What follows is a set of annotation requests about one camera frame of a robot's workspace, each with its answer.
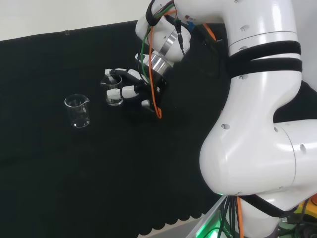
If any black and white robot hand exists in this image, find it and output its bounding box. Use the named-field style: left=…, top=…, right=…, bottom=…
left=104, top=67, right=169, bottom=120

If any clear glass beaker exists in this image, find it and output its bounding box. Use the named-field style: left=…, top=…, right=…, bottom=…
left=64, top=93, right=91, bottom=128
left=100, top=73, right=123, bottom=107

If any black bench cloth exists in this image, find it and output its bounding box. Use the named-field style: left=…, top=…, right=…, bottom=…
left=0, top=16, right=317, bottom=237

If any yellow stop button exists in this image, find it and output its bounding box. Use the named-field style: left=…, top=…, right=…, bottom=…
left=295, top=194, right=317, bottom=225

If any orange cable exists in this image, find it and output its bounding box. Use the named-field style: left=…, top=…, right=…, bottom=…
left=148, top=6, right=163, bottom=119

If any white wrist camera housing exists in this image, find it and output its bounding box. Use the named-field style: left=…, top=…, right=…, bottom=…
left=134, top=53, right=150, bottom=67

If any green cable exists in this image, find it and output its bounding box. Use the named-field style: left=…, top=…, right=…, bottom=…
left=138, top=4, right=174, bottom=76

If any black cable with plug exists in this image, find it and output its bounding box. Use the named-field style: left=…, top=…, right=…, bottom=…
left=165, top=14, right=186, bottom=57

